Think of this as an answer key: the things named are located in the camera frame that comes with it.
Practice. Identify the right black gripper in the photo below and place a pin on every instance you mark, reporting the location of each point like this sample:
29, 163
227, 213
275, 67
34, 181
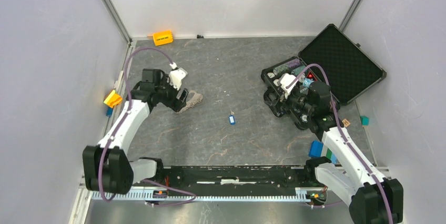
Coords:
272, 104

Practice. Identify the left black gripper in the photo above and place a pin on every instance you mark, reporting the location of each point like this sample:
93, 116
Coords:
175, 104

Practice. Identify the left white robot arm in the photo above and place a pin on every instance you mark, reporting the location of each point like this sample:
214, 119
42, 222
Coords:
107, 168

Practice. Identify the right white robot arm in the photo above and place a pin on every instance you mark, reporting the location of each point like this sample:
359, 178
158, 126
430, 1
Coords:
370, 196

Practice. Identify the blue key tag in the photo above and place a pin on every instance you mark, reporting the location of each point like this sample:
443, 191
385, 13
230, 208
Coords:
232, 119

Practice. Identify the orange block at back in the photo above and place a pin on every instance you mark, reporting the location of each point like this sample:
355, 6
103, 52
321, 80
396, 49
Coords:
162, 38

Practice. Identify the orange block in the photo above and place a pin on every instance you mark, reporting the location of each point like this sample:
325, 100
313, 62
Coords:
162, 38
112, 99

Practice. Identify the blue green toy bricks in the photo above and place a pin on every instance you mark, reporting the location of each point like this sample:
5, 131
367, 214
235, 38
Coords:
318, 149

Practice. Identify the orange block at left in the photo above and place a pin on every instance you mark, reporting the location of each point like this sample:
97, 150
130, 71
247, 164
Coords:
112, 99

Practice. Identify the black poker chip case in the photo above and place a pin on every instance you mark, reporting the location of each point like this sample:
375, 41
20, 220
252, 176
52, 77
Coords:
350, 71

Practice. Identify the small blue block left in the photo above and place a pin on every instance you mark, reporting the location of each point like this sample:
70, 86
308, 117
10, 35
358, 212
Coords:
109, 112

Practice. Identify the wooden letter cube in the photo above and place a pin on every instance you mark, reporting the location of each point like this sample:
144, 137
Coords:
345, 122

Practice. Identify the teal cube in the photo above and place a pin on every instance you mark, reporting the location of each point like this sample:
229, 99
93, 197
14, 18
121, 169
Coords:
364, 120

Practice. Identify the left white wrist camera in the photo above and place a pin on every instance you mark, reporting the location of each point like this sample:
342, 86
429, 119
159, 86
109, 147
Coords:
176, 75

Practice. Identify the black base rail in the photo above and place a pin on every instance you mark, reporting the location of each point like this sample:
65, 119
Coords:
227, 181

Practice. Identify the white toothed cable rail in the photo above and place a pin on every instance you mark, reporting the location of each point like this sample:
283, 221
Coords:
150, 194

